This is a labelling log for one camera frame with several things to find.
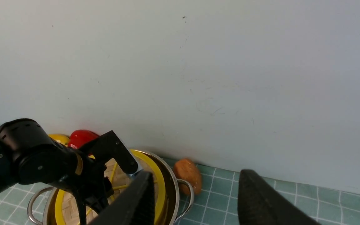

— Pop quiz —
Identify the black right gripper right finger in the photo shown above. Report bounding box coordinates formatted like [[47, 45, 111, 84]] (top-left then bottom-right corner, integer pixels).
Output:
[[237, 169, 319, 225]]

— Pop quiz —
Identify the woven bamboo steamer lid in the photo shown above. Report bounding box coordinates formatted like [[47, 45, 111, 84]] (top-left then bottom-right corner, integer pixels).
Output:
[[55, 149, 167, 225]]

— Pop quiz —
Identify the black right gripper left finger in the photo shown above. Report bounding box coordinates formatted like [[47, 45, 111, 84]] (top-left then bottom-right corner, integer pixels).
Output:
[[90, 171, 155, 225]]

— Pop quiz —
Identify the stainless steel pot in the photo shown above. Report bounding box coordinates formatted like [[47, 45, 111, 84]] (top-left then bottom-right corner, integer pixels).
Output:
[[27, 150, 195, 225]]

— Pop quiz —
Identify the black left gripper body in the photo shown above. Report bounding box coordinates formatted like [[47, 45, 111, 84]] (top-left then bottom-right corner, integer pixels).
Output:
[[0, 118, 112, 213]]

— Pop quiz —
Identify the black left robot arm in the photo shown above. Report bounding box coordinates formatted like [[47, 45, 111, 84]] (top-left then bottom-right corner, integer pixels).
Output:
[[0, 118, 142, 213]]

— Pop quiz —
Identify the green checkered tablecloth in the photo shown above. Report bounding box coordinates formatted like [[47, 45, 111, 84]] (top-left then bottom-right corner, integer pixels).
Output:
[[0, 123, 360, 225]]

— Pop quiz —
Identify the yellow plastic banana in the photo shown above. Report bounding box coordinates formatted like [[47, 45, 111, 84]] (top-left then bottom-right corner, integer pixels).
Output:
[[49, 134, 70, 147]]

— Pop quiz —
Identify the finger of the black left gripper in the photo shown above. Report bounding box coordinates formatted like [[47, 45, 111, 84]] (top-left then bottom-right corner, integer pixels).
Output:
[[79, 130, 138, 175]]

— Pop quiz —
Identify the red bell pepper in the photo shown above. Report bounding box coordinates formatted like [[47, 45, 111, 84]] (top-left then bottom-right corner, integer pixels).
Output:
[[67, 129, 99, 149]]

